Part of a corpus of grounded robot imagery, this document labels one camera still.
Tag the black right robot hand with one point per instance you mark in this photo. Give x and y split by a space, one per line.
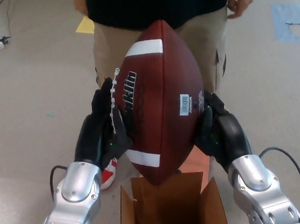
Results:
232 136

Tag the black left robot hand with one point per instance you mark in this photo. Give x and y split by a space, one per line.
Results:
90 140

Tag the brown leather football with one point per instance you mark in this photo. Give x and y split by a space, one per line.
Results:
162 103

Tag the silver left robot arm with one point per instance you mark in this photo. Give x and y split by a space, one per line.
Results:
73 195

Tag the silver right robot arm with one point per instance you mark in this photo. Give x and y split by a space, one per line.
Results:
260 191

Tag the red and white sneaker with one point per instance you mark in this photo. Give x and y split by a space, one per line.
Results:
108 176

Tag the blue tape floor patch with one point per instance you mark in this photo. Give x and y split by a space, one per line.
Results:
278 24

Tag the brown cardboard box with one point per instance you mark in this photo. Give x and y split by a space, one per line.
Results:
215 210

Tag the black shirt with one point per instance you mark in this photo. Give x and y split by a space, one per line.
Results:
144 6

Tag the yellow paper sheet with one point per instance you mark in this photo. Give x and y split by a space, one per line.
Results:
84 26

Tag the black plug adapter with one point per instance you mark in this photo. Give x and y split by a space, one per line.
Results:
0 40

